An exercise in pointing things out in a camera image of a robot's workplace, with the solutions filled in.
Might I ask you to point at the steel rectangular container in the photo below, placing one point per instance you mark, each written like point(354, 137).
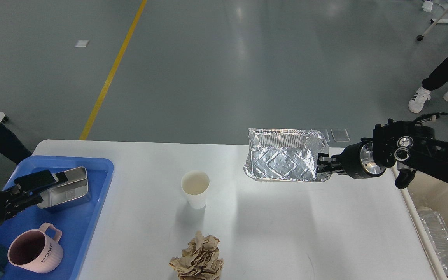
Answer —
point(74, 192)

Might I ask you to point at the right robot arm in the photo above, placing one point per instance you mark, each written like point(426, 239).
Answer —
point(409, 145)

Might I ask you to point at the clear floor plate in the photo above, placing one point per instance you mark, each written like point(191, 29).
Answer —
point(326, 134)
point(340, 135)

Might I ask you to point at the white paper cup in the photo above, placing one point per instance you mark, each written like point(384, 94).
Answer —
point(195, 185)

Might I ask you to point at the blue plastic tray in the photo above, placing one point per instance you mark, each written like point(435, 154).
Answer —
point(77, 221)

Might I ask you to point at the aluminium foil tray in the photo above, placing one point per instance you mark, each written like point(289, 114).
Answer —
point(285, 155)

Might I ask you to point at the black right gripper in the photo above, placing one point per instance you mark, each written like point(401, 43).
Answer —
point(356, 161)

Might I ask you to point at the pink ribbed mug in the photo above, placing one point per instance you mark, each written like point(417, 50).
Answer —
point(37, 250)

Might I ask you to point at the right clear floor plate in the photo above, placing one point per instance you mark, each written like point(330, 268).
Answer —
point(340, 135)

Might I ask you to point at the brown paper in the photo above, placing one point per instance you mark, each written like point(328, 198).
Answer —
point(200, 260)

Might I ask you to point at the left clear floor plate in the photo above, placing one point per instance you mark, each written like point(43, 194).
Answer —
point(326, 134)

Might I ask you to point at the foil tray in bin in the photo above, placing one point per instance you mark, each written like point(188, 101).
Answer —
point(437, 232)

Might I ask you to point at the beige plastic bin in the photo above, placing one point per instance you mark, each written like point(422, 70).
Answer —
point(430, 192)

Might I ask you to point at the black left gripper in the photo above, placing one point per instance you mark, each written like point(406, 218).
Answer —
point(28, 187)

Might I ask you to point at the dark seated person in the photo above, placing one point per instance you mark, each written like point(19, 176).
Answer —
point(11, 147)

